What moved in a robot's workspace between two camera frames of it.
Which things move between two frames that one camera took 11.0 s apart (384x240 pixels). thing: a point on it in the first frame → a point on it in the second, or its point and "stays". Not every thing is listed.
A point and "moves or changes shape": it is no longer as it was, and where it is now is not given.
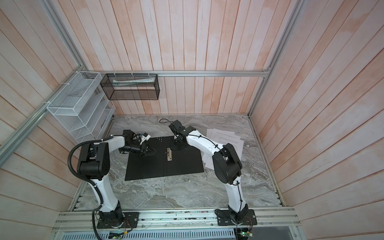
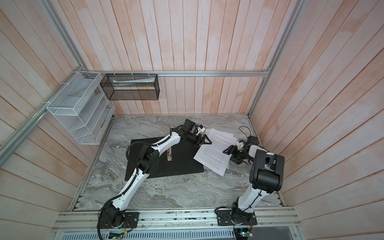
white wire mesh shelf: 82,107 stays
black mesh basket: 131,86 stays
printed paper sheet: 222,137 moves or changes shape
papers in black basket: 116,82 stays
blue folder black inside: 165,161 stays
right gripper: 173,146 → 234,149
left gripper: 144,150 → 203,138
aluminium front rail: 278,218 stays
